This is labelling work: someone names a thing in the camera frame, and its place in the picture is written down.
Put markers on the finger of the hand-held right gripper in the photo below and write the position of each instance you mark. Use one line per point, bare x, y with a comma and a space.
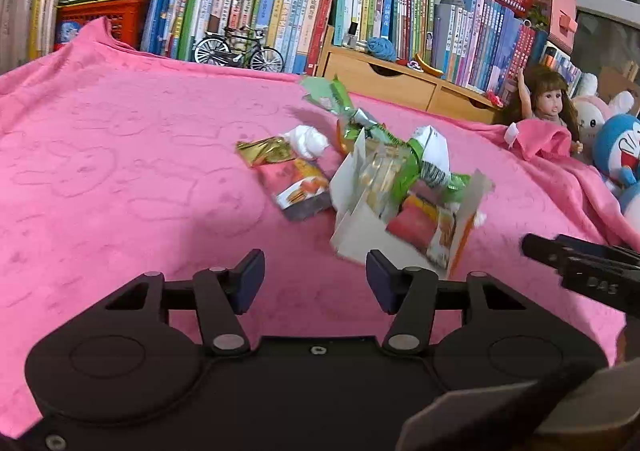
542, 248
600, 248

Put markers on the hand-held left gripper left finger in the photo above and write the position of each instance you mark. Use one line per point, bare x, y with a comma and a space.
250, 281

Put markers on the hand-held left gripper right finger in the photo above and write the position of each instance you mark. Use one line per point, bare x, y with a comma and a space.
380, 281

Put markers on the white cardboard box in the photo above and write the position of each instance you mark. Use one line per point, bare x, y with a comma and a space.
357, 226

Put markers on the red orange snack packet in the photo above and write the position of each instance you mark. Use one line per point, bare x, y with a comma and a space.
425, 226

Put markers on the pink snack packet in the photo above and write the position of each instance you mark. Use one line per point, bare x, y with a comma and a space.
300, 181

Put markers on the small gold foil wrapper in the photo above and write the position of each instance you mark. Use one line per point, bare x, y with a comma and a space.
265, 151

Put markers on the green white snack packet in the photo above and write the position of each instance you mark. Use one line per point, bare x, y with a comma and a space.
430, 151

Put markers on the green twisted snack wrapper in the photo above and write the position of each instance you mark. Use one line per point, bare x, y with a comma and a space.
332, 96

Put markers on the row of upright books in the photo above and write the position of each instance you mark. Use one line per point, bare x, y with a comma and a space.
465, 31
240, 1

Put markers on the row of pale books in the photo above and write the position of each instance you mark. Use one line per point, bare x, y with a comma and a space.
40, 16

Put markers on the blue white plush toy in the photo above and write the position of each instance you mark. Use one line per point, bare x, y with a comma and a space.
622, 146

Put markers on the pink white plush rabbit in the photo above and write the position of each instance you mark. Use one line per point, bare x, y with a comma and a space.
590, 118

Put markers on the orange peel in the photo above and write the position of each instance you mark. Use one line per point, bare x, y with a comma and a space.
345, 141

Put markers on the brown haired doll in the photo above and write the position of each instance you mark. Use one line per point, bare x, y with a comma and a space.
547, 103

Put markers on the white crumpled tissue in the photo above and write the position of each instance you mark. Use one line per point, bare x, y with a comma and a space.
307, 141

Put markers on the red flower hair clip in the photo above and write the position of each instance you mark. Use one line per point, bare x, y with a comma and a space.
495, 98

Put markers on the pink rabbit pattern blanket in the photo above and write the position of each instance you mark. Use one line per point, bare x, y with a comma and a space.
125, 156

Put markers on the wooden drawer organizer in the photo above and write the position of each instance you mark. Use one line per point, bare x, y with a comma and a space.
400, 83

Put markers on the yellow curved toy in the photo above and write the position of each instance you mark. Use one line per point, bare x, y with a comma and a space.
429, 67

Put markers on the black toy bicycle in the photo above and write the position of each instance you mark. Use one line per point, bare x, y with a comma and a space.
240, 48

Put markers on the blue yarn ball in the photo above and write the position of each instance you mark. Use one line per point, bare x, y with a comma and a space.
380, 46

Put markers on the pink storage box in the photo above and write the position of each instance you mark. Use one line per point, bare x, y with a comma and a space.
557, 1

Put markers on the small dark bottle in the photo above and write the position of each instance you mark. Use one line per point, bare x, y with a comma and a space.
352, 33

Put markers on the red plastic crate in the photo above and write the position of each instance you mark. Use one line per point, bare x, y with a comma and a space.
120, 13

